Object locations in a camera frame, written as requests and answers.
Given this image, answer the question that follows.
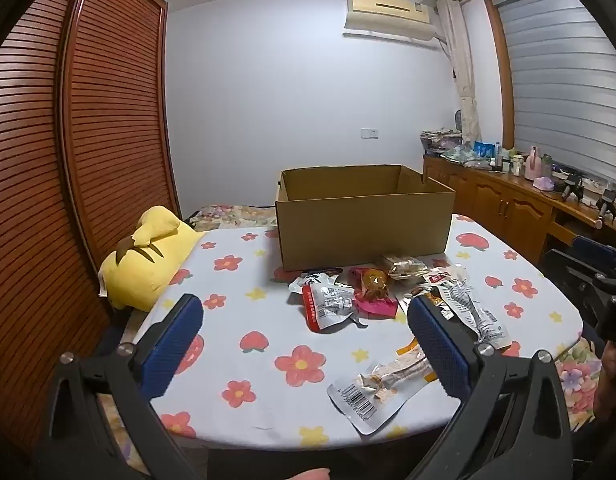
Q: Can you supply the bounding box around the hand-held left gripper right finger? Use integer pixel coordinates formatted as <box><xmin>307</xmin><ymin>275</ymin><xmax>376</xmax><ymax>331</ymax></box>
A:
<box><xmin>407</xmin><ymin>296</ymin><xmax>574</xmax><ymax>480</ymax></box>

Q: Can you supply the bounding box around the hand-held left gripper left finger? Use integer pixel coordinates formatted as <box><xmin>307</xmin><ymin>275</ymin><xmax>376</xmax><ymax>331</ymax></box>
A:
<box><xmin>35</xmin><ymin>292</ymin><xmax>206</xmax><ymax>480</ymax></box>

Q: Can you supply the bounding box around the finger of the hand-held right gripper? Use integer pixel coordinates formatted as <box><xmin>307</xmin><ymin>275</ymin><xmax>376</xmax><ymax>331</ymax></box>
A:
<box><xmin>571</xmin><ymin>235</ymin><xmax>616</xmax><ymax>266</ymax></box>
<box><xmin>541</xmin><ymin>248</ymin><xmax>600</xmax><ymax>291</ymax></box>

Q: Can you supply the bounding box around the silver white printed snack packet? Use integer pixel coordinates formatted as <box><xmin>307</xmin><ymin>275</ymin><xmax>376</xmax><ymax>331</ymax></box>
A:
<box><xmin>438</xmin><ymin>282</ymin><xmax>513</xmax><ymax>352</ymax></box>

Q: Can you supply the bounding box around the orange silver snack packet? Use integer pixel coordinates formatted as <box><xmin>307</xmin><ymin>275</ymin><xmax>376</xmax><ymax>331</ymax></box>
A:
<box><xmin>395</xmin><ymin>270</ymin><xmax>469</xmax><ymax>312</ymax></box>

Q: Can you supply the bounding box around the pink snack packet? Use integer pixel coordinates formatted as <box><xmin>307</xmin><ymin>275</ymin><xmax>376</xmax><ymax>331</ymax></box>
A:
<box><xmin>349</xmin><ymin>266</ymin><xmax>398</xmax><ymax>320</ymax></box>

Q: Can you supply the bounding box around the beige bread snack packet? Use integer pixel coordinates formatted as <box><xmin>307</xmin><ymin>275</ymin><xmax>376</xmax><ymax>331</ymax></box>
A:
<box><xmin>377</xmin><ymin>254</ymin><xmax>429</xmax><ymax>281</ymax></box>

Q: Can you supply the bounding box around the silver barcode snack packet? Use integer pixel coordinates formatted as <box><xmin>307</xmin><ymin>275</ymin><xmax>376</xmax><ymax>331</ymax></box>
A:
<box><xmin>327</xmin><ymin>338</ymin><xmax>436</xmax><ymax>436</ymax></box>

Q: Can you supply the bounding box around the red white snack packet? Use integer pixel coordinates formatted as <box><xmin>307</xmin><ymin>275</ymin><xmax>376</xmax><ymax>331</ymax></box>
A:
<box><xmin>302</xmin><ymin>280</ymin><xmax>362</xmax><ymax>334</ymax></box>

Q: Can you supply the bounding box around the brown cardboard box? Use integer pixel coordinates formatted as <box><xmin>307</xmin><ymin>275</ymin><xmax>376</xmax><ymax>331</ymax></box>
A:
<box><xmin>274</xmin><ymin>164</ymin><xmax>456</xmax><ymax>272</ymax></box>

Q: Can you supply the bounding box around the person's right hand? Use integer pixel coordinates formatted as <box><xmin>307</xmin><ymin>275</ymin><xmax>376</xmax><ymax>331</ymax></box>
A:
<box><xmin>595</xmin><ymin>344</ymin><xmax>616</xmax><ymax>413</ymax></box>

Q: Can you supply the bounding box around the person's left hand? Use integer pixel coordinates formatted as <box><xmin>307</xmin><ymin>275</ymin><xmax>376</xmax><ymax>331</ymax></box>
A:
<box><xmin>282</xmin><ymin>468</ymin><xmax>332</xmax><ymax>480</ymax></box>

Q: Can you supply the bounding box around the wooden cabinet counter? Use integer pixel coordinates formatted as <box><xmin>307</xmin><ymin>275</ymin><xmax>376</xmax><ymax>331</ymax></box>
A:
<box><xmin>422</xmin><ymin>154</ymin><xmax>616</xmax><ymax>267</ymax></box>

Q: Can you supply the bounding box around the yellow plush pillow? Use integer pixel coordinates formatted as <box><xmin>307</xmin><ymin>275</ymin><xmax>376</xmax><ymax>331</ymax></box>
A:
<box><xmin>97</xmin><ymin>205</ymin><xmax>207</xmax><ymax>311</ymax></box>

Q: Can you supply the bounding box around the cluster of small bottles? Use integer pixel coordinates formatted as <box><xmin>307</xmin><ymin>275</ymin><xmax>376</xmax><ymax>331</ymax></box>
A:
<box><xmin>490</xmin><ymin>142</ymin><xmax>527</xmax><ymax>176</ymax></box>

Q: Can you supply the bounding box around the green patterned cloth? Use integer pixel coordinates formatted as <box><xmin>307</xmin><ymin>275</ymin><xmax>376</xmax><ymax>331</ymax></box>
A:
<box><xmin>440</xmin><ymin>144</ymin><xmax>485</xmax><ymax>167</ymax></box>

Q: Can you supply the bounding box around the pile of patterned fabrics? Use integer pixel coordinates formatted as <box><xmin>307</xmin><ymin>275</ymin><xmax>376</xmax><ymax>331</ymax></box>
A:
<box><xmin>420</xmin><ymin>129</ymin><xmax>464</xmax><ymax>156</ymax></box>

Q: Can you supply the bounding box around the grey window blind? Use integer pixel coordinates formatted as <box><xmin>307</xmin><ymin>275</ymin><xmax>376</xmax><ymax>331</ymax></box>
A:
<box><xmin>498</xmin><ymin>0</ymin><xmax>616</xmax><ymax>186</ymax></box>

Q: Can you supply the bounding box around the cream curtain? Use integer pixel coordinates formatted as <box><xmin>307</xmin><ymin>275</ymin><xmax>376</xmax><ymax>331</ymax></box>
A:
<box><xmin>436</xmin><ymin>0</ymin><xmax>482</xmax><ymax>147</ymax></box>

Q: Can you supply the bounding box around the wooden louvred wardrobe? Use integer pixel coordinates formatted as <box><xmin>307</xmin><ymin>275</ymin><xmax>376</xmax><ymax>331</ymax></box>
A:
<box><xmin>0</xmin><ymin>0</ymin><xmax>184</xmax><ymax>461</ymax></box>

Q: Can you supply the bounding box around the wooden window frame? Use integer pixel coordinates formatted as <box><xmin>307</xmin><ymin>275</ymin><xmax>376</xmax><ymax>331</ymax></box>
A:
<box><xmin>480</xmin><ymin>0</ymin><xmax>564</xmax><ymax>152</ymax></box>

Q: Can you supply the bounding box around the wall air conditioner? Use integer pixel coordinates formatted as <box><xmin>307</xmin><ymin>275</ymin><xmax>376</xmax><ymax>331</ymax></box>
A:
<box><xmin>343</xmin><ymin>0</ymin><xmax>439</xmax><ymax>50</ymax></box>

